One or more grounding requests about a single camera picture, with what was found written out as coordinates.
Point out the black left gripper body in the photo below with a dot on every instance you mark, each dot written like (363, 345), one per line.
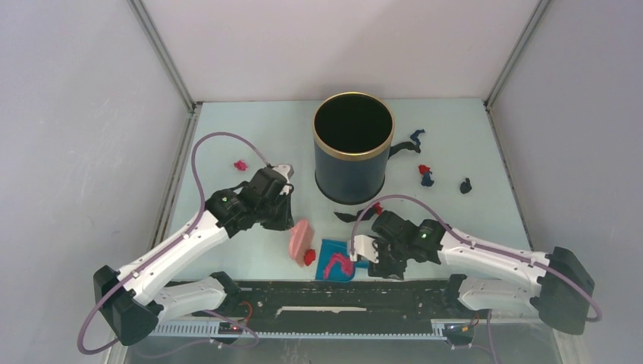
(274, 216)

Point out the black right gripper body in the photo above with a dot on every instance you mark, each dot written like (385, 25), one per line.
(391, 258)

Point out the pink hand brush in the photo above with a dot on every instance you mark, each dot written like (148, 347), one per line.
(301, 236)

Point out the blue dustpan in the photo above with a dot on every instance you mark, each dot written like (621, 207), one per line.
(328, 248)

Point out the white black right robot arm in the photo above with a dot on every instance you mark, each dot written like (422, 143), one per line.
(555, 286)

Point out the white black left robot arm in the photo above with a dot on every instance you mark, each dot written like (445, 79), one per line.
(136, 298)

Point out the red scrap near bin base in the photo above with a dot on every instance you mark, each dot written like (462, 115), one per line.
(377, 208)

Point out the black paper scrap far left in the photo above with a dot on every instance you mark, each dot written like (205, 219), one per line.
(350, 218)

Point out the small pink paper scrap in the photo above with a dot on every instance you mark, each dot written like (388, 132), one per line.
(241, 165)

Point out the dark blue paper scrap right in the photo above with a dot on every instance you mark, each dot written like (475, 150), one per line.
(427, 180)

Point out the red paper scrap centre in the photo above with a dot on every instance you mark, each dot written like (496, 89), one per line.
(309, 257)

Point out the black paper scrap right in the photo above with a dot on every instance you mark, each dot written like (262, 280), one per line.
(466, 186)

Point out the black paper scrap by bin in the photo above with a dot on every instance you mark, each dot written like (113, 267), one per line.
(408, 145)

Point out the small electronics board right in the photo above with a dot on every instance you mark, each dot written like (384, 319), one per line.
(456, 329)

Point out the small electronics board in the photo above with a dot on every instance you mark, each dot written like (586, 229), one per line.
(227, 328)
(456, 329)

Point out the blue paper scrap far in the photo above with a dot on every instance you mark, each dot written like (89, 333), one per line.
(415, 136)

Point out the dark blue gold-rimmed bin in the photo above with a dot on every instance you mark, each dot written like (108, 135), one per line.
(353, 134)

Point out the small electronics board left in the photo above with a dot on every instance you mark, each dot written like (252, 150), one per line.
(227, 328)

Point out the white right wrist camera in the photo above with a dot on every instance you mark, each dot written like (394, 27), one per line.
(364, 247)

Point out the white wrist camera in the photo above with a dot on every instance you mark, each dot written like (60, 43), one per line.
(364, 247)
(287, 171)

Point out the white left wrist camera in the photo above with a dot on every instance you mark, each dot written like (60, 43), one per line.
(287, 171)

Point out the black mounting base plate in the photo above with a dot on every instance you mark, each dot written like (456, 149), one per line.
(363, 308)

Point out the left aluminium frame post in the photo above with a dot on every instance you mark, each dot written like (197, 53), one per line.
(143, 16)

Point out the aluminium frame post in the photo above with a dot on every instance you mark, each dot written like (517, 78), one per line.
(525, 37)
(143, 16)

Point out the right aluminium frame post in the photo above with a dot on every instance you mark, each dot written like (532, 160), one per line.
(525, 37)

